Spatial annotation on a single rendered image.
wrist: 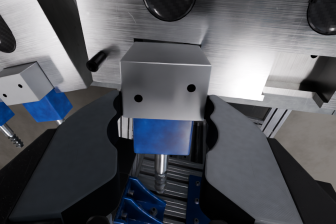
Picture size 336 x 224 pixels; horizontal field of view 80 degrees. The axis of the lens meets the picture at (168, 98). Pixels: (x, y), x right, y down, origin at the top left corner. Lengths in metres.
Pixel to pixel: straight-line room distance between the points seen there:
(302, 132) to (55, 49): 1.48
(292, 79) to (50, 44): 0.24
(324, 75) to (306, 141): 1.43
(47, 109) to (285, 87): 0.27
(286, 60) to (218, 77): 0.06
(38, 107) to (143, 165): 0.34
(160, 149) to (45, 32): 0.17
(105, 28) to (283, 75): 0.16
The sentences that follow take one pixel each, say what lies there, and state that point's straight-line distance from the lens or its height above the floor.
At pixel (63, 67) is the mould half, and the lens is 0.26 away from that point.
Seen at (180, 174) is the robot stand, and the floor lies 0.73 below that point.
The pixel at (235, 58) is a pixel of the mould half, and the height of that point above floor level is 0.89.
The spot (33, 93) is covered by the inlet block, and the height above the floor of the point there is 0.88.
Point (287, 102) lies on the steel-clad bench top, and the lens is 0.32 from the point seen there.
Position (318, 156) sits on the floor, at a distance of 1.78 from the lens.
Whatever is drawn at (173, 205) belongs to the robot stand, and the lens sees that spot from 0.52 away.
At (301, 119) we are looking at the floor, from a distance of 1.49.
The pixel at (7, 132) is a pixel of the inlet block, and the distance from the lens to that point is 0.40.
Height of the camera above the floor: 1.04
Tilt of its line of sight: 53 degrees down
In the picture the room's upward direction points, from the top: 165 degrees counter-clockwise
